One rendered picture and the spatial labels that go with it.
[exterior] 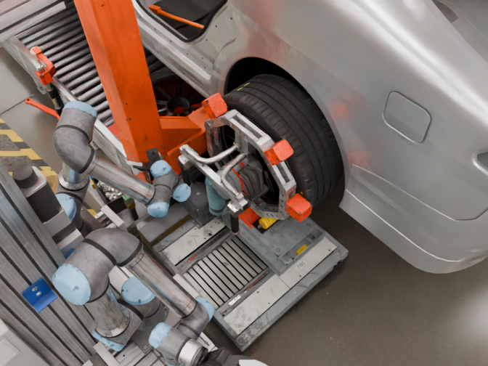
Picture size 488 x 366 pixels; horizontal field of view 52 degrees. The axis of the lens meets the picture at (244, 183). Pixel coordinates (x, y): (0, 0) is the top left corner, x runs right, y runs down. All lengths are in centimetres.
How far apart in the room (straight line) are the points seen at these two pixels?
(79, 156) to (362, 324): 181
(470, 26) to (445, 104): 144
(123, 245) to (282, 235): 150
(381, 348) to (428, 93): 162
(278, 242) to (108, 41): 143
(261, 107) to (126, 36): 60
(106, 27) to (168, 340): 114
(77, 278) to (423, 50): 118
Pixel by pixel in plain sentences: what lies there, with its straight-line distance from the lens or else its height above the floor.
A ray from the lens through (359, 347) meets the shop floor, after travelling 287.
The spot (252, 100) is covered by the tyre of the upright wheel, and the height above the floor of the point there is 117.
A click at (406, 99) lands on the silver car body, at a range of 170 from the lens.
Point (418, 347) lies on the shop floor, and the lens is 295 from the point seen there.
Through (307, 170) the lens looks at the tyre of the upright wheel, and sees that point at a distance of 210.
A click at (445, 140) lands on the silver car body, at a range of 169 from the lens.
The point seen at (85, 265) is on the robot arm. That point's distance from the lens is 145.
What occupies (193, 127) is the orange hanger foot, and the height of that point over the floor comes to 73.
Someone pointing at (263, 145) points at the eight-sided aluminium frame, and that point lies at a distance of 206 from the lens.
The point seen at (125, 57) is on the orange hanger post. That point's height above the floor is 137.
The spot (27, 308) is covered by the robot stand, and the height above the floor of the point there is 119.
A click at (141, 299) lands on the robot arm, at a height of 105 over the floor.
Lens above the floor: 268
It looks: 54 degrees down
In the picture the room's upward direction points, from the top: 2 degrees counter-clockwise
